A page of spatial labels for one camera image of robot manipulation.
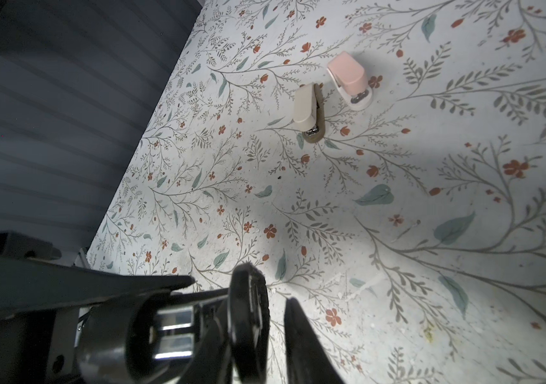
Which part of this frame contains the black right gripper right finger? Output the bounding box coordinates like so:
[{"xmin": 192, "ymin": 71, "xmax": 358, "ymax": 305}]
[{"xmin": 284, "ymin": 298, "xmax": 343, "ymax": 384}]

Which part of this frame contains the pink mini stapler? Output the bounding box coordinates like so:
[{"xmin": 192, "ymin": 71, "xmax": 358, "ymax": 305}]
[{"xmin": 327, "ymin": 51, "xmax": 373, "ymax": 111}]

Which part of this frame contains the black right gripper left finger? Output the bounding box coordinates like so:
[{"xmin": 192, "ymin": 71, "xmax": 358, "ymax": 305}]
[{"xmin": 228, "ymin": 263, "xmax": 271, "ymax": 383}]

